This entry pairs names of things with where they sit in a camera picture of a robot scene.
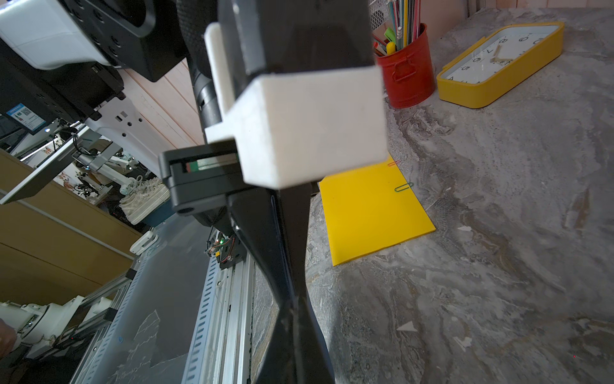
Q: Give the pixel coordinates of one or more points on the yellow paper document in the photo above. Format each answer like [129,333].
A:
[365,215]

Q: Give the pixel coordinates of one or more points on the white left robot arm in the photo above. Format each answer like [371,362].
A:
[61,59]

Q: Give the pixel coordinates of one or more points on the aluminium front rail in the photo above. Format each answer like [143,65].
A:
[177,322]

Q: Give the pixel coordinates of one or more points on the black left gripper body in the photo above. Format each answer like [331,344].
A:
[260,38]

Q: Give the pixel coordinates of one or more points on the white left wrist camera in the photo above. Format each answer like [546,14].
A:
[298,128]

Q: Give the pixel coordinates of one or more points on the red metal pencil cup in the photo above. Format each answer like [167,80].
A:
[408,74]

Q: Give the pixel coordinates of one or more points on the yellow highlighter marker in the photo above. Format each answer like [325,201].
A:
[391,48]

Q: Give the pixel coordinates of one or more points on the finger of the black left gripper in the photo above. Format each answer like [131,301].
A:
[273,224]

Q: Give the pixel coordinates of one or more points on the green paperclip on yellow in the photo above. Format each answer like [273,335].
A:
[404,187]

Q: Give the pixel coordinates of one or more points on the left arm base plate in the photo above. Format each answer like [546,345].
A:
[226,250]

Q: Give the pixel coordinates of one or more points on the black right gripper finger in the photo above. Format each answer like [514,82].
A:
[297,351]

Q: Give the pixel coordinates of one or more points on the green highlighter marker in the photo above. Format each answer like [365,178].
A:
[391,35]

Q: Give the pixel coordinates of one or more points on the yellow desk clock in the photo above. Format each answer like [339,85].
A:
[499,62]

